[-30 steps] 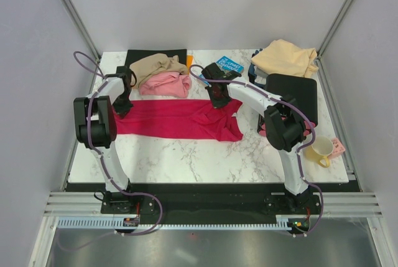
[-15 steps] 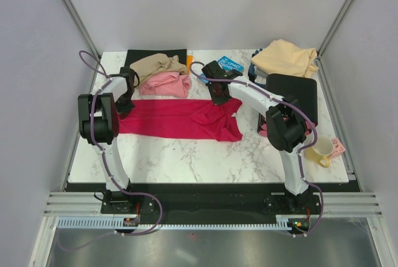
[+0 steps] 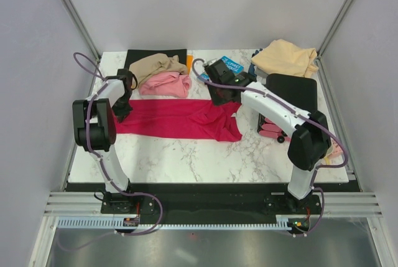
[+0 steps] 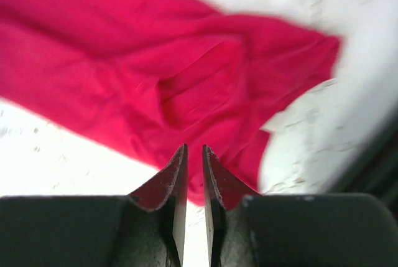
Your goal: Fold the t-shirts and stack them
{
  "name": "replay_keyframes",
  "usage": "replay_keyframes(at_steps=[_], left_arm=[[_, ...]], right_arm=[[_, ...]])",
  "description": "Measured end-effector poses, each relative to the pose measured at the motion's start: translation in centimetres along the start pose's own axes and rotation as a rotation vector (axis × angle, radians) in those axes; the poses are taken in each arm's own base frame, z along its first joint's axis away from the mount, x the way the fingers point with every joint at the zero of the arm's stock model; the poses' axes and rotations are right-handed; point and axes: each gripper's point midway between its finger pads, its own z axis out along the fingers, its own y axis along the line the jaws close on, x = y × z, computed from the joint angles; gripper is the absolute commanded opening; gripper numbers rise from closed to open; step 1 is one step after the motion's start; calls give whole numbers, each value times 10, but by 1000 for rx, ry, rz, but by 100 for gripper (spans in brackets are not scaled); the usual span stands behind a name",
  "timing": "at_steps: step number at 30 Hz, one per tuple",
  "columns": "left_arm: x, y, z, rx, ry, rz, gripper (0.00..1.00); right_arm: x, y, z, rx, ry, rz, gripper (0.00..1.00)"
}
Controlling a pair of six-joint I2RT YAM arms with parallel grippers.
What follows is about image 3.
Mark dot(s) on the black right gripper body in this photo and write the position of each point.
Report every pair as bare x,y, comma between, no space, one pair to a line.
216,96

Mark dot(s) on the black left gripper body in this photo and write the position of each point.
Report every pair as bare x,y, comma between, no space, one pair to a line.
122,107

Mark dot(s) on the blue illustrated paperback book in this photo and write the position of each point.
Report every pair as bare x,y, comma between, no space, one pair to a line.
235,67

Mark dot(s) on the magenta t shirt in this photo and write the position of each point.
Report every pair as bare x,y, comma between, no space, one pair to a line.
182,119

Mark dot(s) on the black pink drawer organizer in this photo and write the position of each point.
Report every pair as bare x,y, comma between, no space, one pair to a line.
298,91

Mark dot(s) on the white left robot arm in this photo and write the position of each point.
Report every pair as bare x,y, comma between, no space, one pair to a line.
94,126

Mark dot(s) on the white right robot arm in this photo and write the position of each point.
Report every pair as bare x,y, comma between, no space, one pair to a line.
308,132

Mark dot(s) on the beige t shirt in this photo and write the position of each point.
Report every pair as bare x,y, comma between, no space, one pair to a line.
147,67

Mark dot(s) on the light pink t shirt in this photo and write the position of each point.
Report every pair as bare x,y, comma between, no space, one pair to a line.
167,84

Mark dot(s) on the black notebook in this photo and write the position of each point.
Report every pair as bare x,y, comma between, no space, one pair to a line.
133,55

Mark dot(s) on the cream yellow t shirt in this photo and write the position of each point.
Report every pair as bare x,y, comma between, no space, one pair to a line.
284,57

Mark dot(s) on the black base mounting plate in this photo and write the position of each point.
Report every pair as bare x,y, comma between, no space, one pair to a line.
209,203

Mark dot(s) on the pink small box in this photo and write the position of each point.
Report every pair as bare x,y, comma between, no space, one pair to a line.
334,151

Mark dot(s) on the left aluminium frame post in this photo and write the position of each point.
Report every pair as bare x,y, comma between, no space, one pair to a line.
78,22

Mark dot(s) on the aluminium frame post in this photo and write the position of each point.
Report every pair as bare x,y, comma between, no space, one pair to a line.
335,25
78,22

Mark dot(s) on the white slotted cable duct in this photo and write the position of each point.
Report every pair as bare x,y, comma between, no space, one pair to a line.
124,223

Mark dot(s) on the right aluminium frame post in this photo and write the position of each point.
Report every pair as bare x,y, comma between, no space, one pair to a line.
335,25

